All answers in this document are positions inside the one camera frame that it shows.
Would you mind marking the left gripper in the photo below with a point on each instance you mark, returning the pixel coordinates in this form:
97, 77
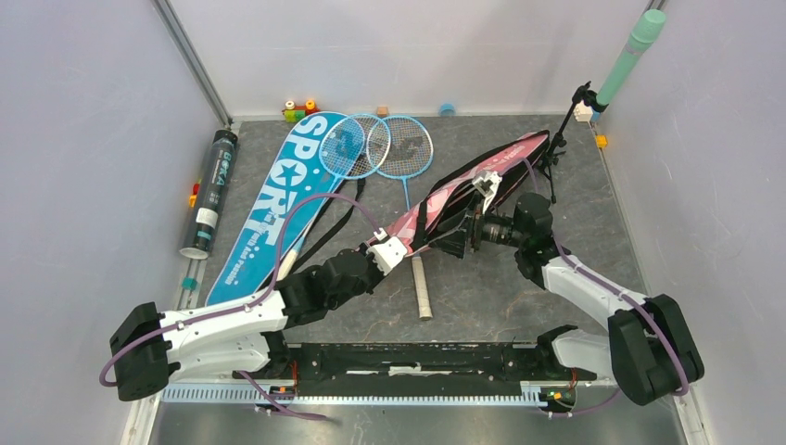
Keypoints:
379, 275

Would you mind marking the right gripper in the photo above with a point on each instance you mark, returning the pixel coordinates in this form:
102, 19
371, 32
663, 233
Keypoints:
453, 242

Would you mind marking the pink racket cover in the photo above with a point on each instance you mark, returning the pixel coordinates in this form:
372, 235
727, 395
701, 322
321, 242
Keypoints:
419, 225

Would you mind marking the blue badminton racket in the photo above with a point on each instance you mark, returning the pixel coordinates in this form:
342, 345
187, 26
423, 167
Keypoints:
411, 153
350, 150

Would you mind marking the blue racket cover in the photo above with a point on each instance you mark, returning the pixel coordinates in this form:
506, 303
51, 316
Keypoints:
292, 177

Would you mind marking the black shuttlecock tube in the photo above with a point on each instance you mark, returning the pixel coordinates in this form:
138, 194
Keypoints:
213, 183

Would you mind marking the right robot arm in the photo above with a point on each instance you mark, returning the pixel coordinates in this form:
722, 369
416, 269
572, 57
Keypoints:
648, 350

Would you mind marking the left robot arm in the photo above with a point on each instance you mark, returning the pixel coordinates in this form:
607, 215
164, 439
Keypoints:
152, 348

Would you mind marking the black mini tripod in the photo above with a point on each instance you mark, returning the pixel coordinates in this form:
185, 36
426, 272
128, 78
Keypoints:
583, 95

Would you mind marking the toy blocks at back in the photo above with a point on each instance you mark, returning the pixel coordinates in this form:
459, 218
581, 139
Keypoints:
294, 113

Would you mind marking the toy blocks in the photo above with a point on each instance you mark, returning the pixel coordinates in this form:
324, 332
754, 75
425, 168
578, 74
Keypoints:
294, 113
193, 196

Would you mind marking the toy blocks at left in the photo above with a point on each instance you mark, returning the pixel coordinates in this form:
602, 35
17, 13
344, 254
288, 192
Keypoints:
193, 196

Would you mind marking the green foam tube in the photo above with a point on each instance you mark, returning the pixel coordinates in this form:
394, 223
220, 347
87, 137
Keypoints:
643, 35

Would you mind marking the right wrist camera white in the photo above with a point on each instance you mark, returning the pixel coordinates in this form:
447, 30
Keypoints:
487, 183

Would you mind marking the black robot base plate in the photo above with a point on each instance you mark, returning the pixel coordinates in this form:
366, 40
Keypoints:
416, 369

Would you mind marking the white slotted cable duct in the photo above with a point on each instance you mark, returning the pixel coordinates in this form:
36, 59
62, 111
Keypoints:
246, 393

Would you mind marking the teal clip on rail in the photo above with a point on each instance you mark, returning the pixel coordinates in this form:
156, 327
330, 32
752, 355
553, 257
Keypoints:
189, 283

